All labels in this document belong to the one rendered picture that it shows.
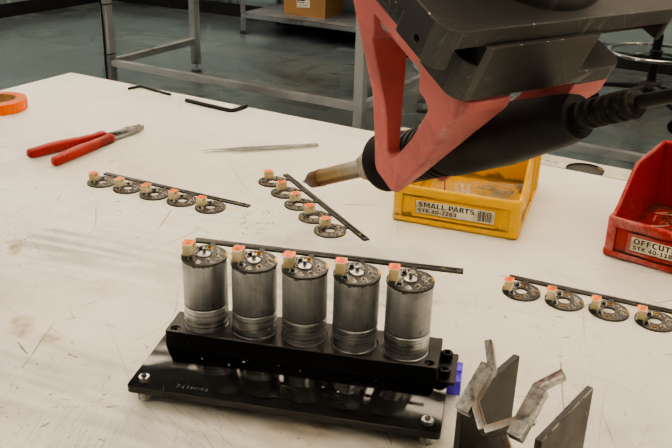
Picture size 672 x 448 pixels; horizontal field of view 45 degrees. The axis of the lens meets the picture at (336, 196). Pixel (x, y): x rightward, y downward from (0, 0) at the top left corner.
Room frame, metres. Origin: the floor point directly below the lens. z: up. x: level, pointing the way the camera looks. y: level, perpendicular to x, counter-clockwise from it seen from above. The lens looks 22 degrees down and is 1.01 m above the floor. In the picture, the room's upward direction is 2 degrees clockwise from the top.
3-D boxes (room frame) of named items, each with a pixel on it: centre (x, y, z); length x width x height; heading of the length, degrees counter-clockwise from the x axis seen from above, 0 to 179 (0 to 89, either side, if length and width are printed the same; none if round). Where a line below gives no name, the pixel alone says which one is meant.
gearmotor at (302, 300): (0.38, 0.02, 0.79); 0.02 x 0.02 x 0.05
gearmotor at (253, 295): (0.39, 0.04, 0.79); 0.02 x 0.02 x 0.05
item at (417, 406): (0.36, 0.02, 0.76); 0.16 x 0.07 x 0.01; 79
